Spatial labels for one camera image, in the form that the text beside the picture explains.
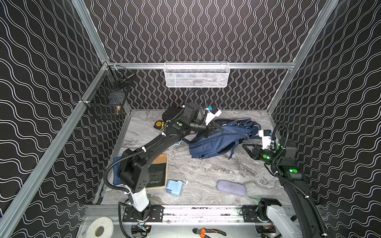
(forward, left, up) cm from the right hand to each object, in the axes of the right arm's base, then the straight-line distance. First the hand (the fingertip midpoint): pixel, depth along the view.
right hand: (244, 144), depth 74 cm
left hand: (+6, +12, +8) cm, 15 cm away
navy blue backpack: (+3, +7, +6) cm, 10 cm away
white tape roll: (-31, +68, -22) cm, 78 cm away
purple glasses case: (-15, +5, -20) cm, 25 cm away
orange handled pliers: (-35, +21, -22) cm, 46 cm away
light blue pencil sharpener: (-16, +36, -18) cm, 43 cm away
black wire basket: (+31, +80, +4) cm, 86 cm away
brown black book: (-7, +46, -20) cm, 51 cm away
